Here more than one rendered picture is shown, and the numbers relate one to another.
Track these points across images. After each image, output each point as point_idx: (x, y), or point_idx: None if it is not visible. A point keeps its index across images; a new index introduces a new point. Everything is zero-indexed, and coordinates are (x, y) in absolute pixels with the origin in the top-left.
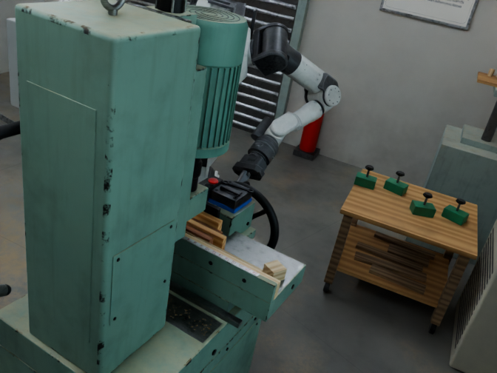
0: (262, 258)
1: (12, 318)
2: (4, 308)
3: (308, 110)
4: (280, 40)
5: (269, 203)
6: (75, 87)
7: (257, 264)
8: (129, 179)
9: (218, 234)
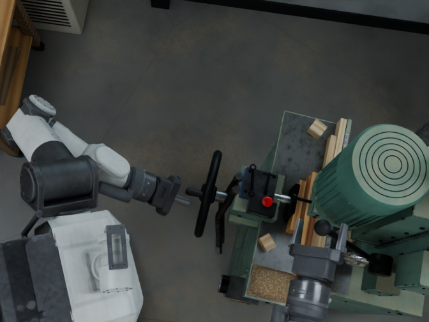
0: (297, 145)
1: (419, 301)
2: (415, 313)
3: (70, 137)
4: (67, 167)
5: (216, 158)
6: None
7: (307, 145)
8: None
9: (315, 178)
